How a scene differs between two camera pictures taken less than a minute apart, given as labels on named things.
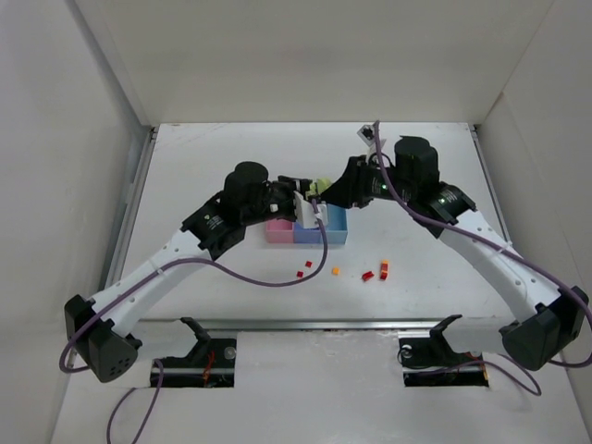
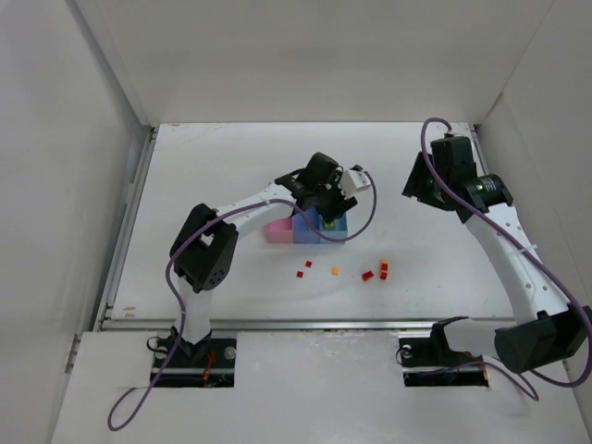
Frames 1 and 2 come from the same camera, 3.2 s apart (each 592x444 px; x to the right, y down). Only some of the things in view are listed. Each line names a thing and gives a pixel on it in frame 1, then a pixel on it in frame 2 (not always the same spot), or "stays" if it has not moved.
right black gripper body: [359, 180] to [417, 180]
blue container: [306, 236] stays
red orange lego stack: [384, 271] stays
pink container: [279, 231] stays
